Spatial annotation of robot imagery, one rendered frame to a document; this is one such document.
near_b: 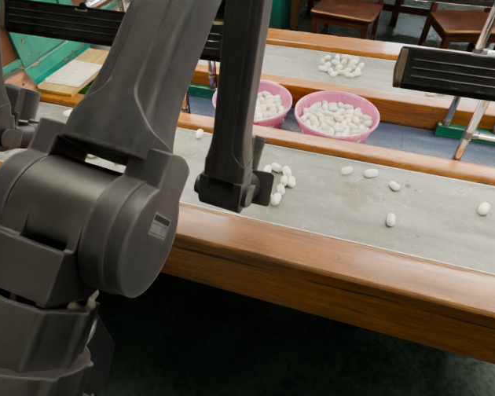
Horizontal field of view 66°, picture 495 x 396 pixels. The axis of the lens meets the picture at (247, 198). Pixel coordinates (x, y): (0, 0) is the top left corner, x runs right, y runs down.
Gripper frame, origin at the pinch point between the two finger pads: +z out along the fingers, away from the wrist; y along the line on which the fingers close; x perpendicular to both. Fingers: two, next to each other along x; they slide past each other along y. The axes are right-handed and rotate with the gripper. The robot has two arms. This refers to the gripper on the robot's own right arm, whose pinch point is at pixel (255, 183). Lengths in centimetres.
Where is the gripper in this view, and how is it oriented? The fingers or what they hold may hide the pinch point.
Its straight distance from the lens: 84.2
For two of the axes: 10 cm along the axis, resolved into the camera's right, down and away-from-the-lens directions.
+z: 2.2, -0.8, 9.7
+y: -9.6, -2.1, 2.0
